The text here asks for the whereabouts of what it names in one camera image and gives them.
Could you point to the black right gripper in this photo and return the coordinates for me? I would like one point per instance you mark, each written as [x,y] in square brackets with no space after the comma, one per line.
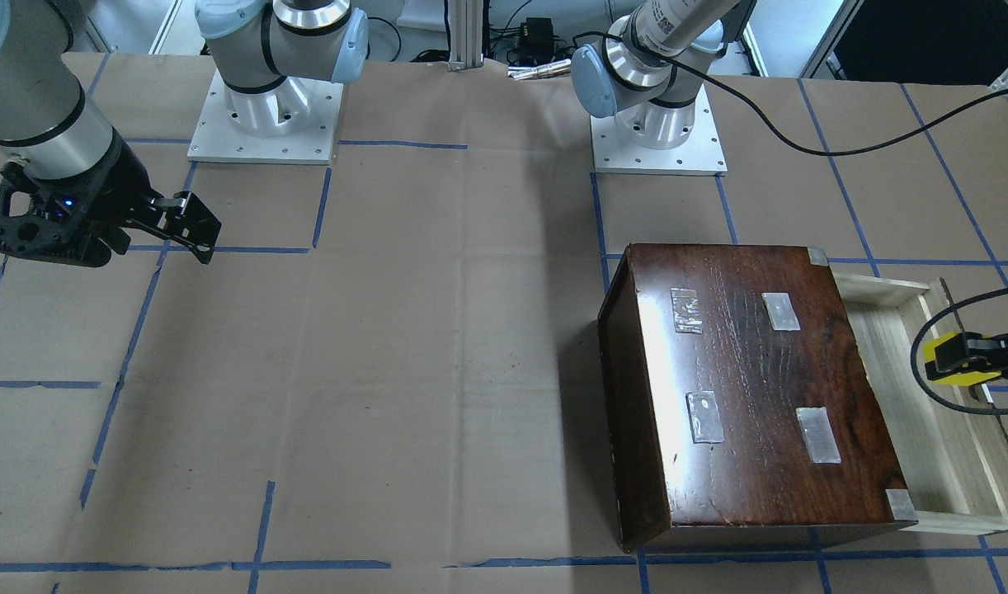
[121,191]

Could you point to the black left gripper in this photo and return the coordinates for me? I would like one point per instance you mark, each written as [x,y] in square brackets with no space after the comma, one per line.
[1001,346]

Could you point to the yellow block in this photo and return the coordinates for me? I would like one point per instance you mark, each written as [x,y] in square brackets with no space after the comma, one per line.
[962,378]

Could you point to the light wooden drawer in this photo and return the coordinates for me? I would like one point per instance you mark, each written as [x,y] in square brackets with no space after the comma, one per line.
[955,464]

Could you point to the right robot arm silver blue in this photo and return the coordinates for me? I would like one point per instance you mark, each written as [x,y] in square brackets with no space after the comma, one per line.
[49,122]

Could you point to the dark wooden drawer cabinet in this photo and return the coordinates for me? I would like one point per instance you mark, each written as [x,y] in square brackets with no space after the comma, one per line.
[706,351]

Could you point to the brown paper table mat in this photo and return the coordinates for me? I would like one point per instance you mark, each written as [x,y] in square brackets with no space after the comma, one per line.
[387,379]

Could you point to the black power adapter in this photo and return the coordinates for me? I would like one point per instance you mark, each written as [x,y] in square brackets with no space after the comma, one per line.
[536,45]

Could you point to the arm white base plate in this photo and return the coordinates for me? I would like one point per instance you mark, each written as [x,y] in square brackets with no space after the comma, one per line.
[295,123]
[653,139]

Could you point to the aluminium frame post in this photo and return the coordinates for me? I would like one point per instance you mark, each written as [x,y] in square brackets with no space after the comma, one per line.
[467,33]

